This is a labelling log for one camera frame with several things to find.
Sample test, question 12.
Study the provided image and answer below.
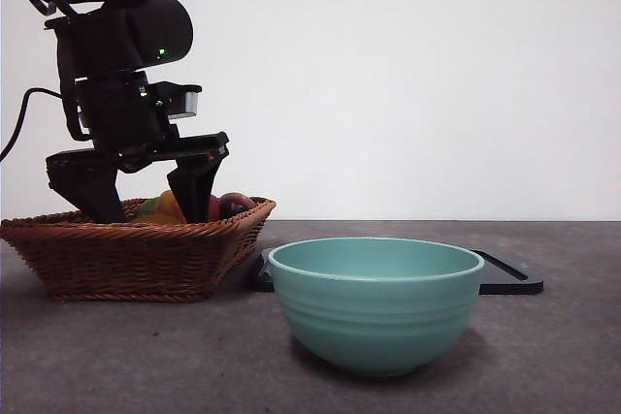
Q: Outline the brown kiwi fruit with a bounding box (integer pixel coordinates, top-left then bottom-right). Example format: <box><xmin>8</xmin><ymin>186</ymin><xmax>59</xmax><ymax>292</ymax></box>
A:
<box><xmin>129</xmin><ymin>212</ymin><xmax>185</xmax><ymax>227</ymax></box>

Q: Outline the teal ribbed bowl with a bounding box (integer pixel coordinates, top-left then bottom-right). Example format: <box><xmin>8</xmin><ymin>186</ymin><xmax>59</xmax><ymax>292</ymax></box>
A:
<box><xmin>267</xmin><ymin>237</ymin><xmax>486</xmax><ymax>377</ymax></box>

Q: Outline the red yellow apple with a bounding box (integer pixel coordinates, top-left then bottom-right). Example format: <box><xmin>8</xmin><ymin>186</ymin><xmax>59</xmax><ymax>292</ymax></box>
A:
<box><xmin>155</xmin><ymin>189</ymin><xmax>219</xmax><ymax>224</ymax></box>

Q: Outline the dark red plum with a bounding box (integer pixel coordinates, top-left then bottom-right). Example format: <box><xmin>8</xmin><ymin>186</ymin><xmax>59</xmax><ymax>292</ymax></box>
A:
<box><xmin>209</xmin><ymin>192</ymin><xmax>257</xmax><ymax>221</ymax></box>

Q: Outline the green fruit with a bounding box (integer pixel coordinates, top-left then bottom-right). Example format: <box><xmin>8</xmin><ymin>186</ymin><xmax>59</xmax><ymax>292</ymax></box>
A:
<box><xmin>134</xmin><ymin>197</ymin><xmax>161</xmax><ymax>219</ymax></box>

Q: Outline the brown wicker basket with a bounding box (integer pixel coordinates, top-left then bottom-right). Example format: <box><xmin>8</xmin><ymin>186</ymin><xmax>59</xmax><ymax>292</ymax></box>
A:
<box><xmin>0</xmin><ymin>196</ymin><xmax>278</xmax><ymax>303</ymax></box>

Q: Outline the black rectangular tray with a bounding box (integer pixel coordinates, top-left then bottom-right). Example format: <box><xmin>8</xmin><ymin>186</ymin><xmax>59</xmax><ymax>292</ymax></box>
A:
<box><xmin>242</xmin><ymin>247</ymin><xmax>544</xmax><ymax>296</ymax></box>

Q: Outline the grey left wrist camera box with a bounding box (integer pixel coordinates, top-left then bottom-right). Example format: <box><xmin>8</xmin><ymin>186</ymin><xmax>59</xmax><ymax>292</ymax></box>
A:
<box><xmin>167</xmin><ymin>83</ymin><xmax>203</xmax><ymax>119</ymax></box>

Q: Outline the long black cable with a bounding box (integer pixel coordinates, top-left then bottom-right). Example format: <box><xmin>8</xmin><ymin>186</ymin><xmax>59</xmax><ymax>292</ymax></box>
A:
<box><xmin>0</xmin><ymin>86</ymin><xmax>67</xmax><ymax>163</ymax></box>

